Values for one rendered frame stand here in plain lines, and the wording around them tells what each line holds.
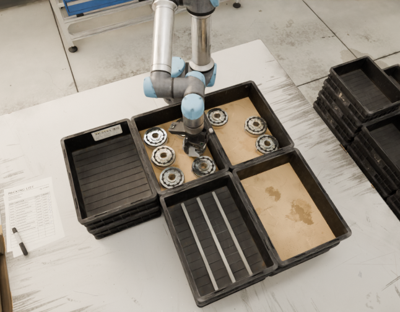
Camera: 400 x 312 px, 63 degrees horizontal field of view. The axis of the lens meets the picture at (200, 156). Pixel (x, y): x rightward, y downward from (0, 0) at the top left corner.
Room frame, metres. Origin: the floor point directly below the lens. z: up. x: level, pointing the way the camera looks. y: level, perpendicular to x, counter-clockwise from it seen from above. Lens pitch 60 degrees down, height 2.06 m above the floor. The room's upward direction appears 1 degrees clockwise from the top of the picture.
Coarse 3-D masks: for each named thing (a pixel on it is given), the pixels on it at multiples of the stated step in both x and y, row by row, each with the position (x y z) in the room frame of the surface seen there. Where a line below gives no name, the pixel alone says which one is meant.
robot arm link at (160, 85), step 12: (156, 0) 1.08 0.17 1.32; (168, 0) 1.08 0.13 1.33; (156, 12) 1.05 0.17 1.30; (168, 12) 1.05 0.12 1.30; (156, 24) 1.01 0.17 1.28; (168, 24) 1.00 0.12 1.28; (156, 36) 0.96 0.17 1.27; (168, 36) 0.96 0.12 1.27; (156, 48) 0.92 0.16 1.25; (168, 48) 0.92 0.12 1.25; (156, 60) 0.87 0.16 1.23; (168, 60) 0.88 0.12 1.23; (156, 72) 0.83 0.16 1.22; (168, 72) 0.84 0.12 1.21; (144, 84) 0.79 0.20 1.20; (156, 84) 0.79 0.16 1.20; (168, 84) 0.79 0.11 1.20; (156, 96) 0.77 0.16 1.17; (168, 96) 0.77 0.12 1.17
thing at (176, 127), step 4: (172, 124) 0.75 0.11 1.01; (176, 124) 0.75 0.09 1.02; (180, 124) 0.74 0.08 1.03; (172, 128) 0.74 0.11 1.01; (176, 128) 0.73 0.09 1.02; (180, 128) 0.72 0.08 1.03; (172, 132) 0.73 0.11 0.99; (176, 132) 0.72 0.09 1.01; (180, 132) 0.71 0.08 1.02; (184, 132) 0.70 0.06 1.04
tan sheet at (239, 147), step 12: (228, 108) 0.99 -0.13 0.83; (240, 108) 0.99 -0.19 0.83; (252, 108) 0.99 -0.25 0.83; (228, 120) 0.92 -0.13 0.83; (240, 120) 0.92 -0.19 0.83; (216, 132) 0.84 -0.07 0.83; (228, 132) 0.85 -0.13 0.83; (240, 132) 0.85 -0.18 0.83; (228, 144) 0.78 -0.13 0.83; (240, 144) 0.78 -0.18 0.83; (252, 144) 0.78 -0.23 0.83; (228, 156) 0.72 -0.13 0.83; (240, 156) 0.72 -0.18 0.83; (252, 156) 0.72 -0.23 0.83
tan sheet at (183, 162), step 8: (176, 120) 0.91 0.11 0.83; (168, 128) 0.86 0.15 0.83; (168, 136) 0.82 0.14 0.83; (176, 136) 0.82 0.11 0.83; (144, 144) 0.77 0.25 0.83; (168, 144) 0.78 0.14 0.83; (176, 144) 0.78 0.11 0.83; (176, 152) 0.73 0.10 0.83; (184, 152) 0.73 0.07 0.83; (208, 152) 0.74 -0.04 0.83; (176, 160) 0.69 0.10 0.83; (184, 160) 0.69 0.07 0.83; (192, 160) 0.69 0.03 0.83; (184, 168) 0.65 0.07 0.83; (216, 168) 0.66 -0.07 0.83; (192, 176) 0.62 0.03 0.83; (160, 184) 0.58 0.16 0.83
